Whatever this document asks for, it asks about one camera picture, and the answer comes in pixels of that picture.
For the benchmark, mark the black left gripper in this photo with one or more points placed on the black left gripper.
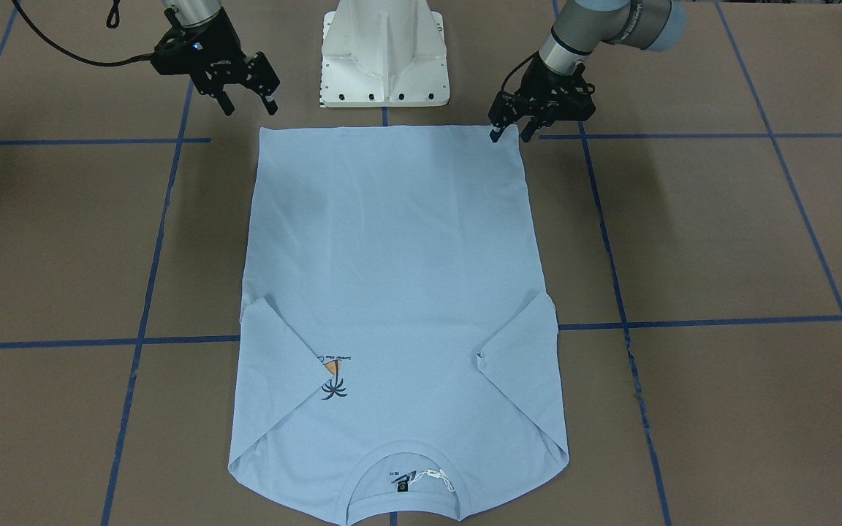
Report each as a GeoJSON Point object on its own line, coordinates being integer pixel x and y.
{"type": "Point", "coordinates": [566, 82]}

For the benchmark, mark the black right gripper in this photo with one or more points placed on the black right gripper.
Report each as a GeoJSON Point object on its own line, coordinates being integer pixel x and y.
{"type": "Point", "coordinates": [214, 38]}

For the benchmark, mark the light blue t-shirt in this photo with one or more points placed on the light blue t-shirt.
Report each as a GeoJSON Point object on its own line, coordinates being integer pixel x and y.
{"type": "Point", "coordinates": [398, 346]}

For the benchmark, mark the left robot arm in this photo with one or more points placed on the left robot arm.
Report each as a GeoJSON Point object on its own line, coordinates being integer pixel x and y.
{"type": "Point", "coordinates": [581, 26]}

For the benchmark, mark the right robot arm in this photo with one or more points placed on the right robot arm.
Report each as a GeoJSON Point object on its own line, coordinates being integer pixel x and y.
{"type": "Point", "coordinates": [183, 14]}

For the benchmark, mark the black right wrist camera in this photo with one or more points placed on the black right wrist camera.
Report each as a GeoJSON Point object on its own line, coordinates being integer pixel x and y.
{"type": "Point", "coordinates": [177, 53]}

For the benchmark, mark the white pedestal column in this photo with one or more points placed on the white pedestal column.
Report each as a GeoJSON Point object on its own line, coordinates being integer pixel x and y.
{"type": "Point", "coordinates": [383, 54]}

